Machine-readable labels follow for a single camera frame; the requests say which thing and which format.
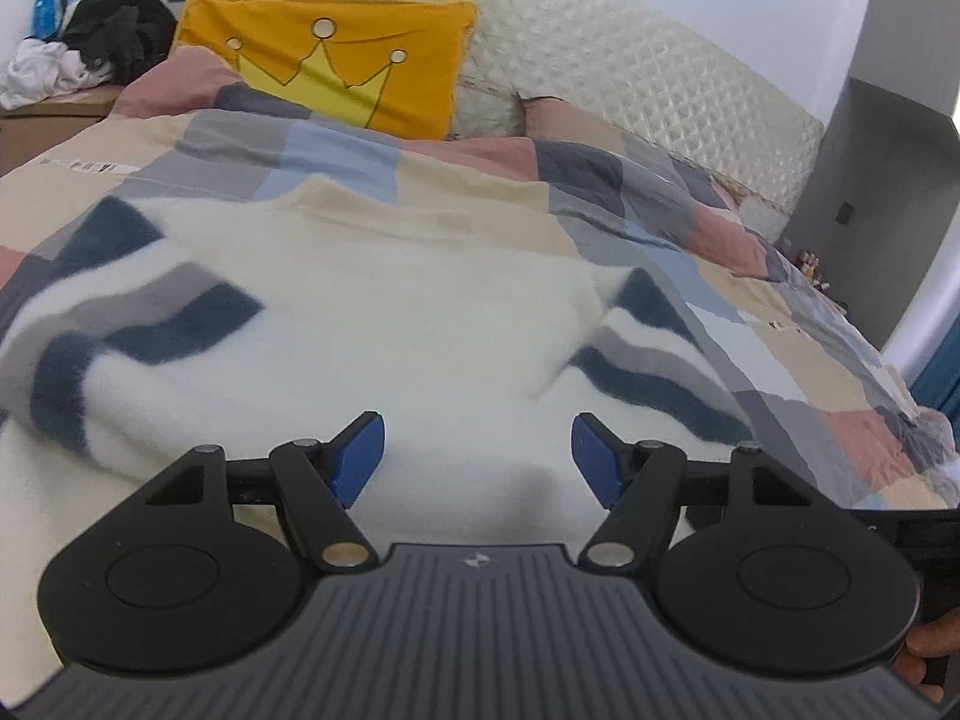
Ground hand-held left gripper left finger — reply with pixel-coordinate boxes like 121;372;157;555
146;411;387;569

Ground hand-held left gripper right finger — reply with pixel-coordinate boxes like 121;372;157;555
570;412;815;569

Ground cream striped knit sweater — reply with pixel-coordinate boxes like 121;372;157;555
0;174;852;683

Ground black clothes pile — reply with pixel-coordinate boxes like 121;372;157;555
58;0;179;83

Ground white crumpled clothes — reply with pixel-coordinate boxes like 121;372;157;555
0;37;113;110

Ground person's right hand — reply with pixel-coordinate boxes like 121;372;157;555
894;619;960;695

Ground blue curtain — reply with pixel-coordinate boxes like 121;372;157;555
909;341;960;421

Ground patchwork quilt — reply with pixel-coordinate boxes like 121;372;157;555
0;45;960;511

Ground cluster of small bottles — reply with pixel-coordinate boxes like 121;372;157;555
795;247;848;308

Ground patchwork pillow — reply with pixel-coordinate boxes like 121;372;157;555
517;94;751;200

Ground white fuzzy pillow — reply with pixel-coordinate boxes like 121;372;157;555
448;75;530;142

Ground cream quilted headboard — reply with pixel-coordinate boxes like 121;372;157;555
217;0;826;211

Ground yellow crown pillow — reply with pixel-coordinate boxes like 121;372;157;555
169;0;481;142

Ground wooden nightstand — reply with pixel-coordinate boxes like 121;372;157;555
0;82;125;177

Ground blue plastic packet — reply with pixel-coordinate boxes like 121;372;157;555
31;0;87;38

